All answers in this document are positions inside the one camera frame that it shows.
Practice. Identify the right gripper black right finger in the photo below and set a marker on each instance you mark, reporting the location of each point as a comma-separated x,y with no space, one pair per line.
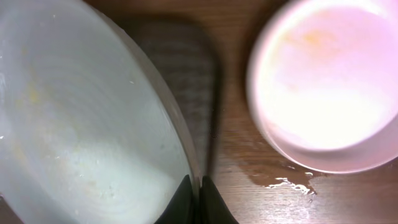
213,209

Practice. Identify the light grey plate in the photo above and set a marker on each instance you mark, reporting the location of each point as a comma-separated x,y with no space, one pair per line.
90,132

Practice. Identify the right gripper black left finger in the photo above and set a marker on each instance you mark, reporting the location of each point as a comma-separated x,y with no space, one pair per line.
180,209

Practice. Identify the pink plate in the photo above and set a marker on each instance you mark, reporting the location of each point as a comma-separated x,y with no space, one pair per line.
322,84

